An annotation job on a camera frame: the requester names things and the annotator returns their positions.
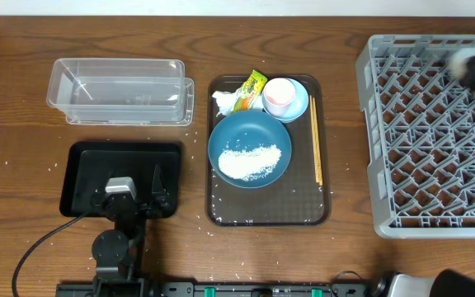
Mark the clear plastic bin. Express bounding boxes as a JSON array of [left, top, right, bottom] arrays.
[[46, 58, 195, 126]]

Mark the crumpled white tissue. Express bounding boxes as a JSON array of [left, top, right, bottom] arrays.
[[212, 91, 237, 116]]

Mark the wooden chopstick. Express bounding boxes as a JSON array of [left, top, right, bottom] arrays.
[[309, 96, 322, 186], [310, 97, 323, 186]]

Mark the yellow green snack wrapper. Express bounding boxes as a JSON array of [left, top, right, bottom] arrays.
[[232, 70, 268, 113]]

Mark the light blue bowl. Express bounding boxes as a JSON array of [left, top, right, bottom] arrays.
[[264, 78, 309, 123]]

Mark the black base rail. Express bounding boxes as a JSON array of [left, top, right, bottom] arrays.
[[55, 282, 369, 297]]

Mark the pink cup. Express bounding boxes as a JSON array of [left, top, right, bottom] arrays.
[[262, 78, 296, 117]]

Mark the dark blue plate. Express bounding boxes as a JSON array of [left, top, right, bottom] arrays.
[[208, 111, 292, 189]]

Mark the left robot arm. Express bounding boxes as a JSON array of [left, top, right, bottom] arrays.
[[92, 164, 176, 285]]

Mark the grey dishwasher rack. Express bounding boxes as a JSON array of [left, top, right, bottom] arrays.
[[355, 35, 475, 238]]

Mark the white cup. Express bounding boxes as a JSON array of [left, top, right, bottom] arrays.
[[449, 48, 475, 79]]

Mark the brown serving tray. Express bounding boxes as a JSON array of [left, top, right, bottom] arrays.
[[206, 74, 331, 227]]

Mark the white rice pile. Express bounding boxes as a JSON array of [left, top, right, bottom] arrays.
[[218, 144, 281, 182]]

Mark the black plastic tray bin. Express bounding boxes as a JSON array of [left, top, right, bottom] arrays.
[[59, 141, 181, 217]]

